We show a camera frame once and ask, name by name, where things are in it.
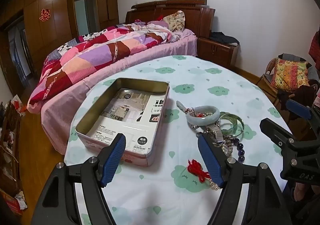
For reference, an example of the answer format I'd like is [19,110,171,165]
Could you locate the pearl bracelet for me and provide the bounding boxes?
[209,179,223,191]

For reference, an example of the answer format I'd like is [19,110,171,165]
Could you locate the purple bead bracelet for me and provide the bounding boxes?
[232,137,247,163]

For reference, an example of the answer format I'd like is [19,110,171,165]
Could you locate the green translucent bangle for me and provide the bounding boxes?
[216,112,245,138]

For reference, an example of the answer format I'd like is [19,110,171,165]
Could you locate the wooden bed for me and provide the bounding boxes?
[26,0,216,155]

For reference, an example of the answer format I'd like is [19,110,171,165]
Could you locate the pale jade bangle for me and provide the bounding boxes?
[186,106,220,125]

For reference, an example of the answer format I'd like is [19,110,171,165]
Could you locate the clutter pile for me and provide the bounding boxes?
[0,95,28,215]

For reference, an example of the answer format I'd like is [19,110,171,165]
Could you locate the pink bed sheet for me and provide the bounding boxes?
[26,29,198,155]

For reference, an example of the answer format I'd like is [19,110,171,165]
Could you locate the wooden wardrobe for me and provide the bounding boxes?
[0,0,119,90]

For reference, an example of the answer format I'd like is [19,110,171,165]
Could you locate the orange patterned cushion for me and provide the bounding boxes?
[271,58,309,92]

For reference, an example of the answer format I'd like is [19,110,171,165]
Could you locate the wicker chair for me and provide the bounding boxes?
[260,53,320,109]

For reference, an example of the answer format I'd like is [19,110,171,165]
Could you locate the silver wrist watch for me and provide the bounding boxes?
[204,124,225,147]

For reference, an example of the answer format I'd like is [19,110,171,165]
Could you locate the pink metal tin box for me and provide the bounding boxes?
[75,78,170,167]

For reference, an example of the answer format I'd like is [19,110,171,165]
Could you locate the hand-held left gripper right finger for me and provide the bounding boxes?
[196,133,293,225]

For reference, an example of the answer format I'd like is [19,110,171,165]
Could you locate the patchwork quilt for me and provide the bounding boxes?
[27,20,180,113]

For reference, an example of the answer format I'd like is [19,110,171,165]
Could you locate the dark clothes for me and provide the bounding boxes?
[209,31,240,46]

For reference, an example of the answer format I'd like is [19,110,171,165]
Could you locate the wooden nightstand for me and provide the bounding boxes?
[197,37,242,69]

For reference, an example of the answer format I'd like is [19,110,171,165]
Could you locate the sliding glass door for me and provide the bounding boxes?
[5,22,33,85]

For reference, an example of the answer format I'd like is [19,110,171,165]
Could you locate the printed paper booklet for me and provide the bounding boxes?
[89,87,165,153]

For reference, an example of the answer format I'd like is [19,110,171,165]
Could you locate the floral pillow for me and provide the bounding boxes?
[163,10,186,32]

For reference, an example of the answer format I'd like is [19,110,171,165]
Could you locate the doorway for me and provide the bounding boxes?
[74,0,97,37]

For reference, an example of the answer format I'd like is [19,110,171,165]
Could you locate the red knot charm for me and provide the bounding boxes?
[187,159,212,182]

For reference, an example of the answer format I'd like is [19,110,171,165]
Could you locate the red garment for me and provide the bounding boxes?
[309,31,320,63]

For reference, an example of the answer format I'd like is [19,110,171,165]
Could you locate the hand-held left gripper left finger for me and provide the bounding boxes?
[31,133,127,225]

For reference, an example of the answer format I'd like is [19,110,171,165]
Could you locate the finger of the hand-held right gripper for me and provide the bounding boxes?
[260,118,302,157]
[286,99,320,122]

